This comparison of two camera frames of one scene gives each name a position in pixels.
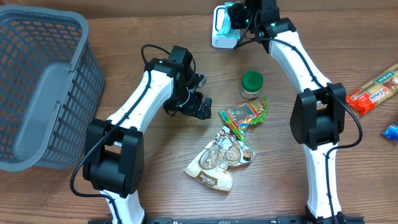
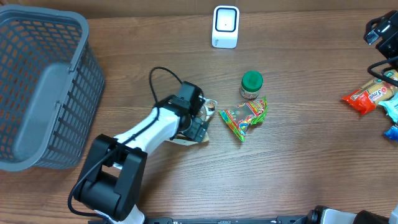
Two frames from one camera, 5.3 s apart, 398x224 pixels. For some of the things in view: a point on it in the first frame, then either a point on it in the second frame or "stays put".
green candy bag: x=244 y=114 stays put
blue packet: x=392 y=132 stays put
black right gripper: x=234 y=10 -> x=388 y=42
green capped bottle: x=251 y=84 stays put
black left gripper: x=194 y=109 -> x=193 y=133
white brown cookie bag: x=211 y=167 -> x=209 y=105
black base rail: x=230 y=219 stays put
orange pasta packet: x=375 y=92 stays put
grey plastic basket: x=51 y=82 stays put
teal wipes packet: x=227 y=30 -> x=390 y=106
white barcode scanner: x=221 y=42 stays put
